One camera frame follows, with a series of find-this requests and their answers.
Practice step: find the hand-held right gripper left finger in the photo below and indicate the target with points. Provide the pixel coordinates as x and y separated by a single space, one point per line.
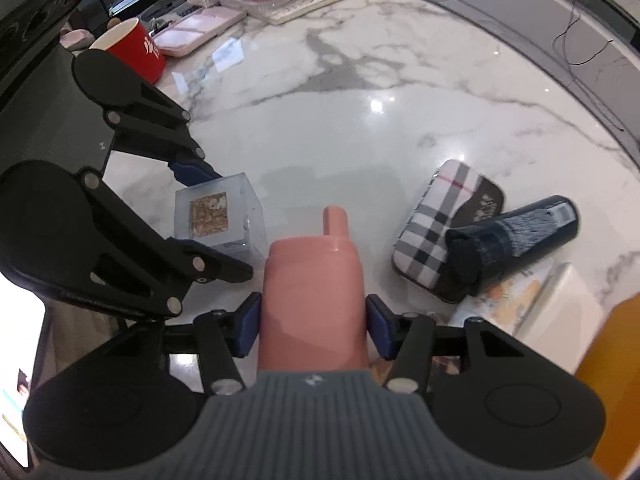
248 325

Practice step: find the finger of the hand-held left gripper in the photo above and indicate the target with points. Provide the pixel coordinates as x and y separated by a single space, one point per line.
195 170
220 267

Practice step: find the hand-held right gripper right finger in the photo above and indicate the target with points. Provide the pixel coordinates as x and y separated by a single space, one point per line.
378 327

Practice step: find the clear acrylic cube gold flakes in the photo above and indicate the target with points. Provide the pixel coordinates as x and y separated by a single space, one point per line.
210 210

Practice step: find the pink plastic bottle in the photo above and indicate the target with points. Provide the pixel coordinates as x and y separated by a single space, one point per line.
310 300

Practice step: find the plaid glasses case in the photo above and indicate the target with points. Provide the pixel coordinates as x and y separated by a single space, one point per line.
435 220

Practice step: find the black tube bottle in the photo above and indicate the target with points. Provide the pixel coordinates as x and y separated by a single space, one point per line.
520 230

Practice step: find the orange storage box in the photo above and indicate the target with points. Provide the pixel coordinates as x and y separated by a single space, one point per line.
612 390

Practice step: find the small pink object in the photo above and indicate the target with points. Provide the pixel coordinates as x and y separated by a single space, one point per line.
76 40

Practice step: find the red cup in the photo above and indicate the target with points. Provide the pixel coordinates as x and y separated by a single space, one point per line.
137 52

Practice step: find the illustrated booklet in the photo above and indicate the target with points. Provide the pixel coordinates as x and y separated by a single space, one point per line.
505 300

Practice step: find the pink divided tray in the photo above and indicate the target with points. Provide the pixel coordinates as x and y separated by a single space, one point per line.
200 27

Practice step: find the white flat box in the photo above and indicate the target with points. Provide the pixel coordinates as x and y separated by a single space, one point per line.
565 310

